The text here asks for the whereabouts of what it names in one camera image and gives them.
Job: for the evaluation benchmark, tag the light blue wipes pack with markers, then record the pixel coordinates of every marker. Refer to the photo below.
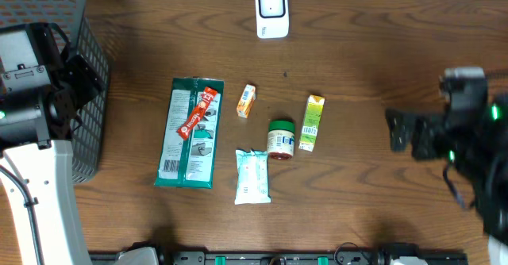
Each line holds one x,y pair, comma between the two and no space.
252,183

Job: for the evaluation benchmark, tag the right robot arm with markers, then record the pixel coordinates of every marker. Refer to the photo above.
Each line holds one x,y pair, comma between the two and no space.
474,147

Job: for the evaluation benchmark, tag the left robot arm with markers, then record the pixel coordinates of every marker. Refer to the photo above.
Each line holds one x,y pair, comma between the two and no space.
43,88

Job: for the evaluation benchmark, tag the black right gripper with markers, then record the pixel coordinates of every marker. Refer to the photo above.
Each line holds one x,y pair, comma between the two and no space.
435,130

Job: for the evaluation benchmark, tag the green white package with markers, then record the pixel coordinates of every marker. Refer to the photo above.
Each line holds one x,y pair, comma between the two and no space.
190,163

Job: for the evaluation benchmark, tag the green tea carton box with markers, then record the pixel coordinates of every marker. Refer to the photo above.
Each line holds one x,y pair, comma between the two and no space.
311,122

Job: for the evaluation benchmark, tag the grey plastic mesh basket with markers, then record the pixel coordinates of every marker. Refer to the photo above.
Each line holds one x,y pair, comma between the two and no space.
69,15

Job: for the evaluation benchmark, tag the red Nescafe coffee stick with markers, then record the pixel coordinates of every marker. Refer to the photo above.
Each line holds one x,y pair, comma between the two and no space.
207,96

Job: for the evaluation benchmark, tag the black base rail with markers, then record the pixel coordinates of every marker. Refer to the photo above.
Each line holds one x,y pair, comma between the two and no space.
347,256

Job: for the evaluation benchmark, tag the green lid jar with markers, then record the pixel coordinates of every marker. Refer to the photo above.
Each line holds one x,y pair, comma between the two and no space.
280,140

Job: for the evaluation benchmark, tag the orange snack packet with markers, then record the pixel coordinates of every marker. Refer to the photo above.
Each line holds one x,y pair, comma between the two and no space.
246,101

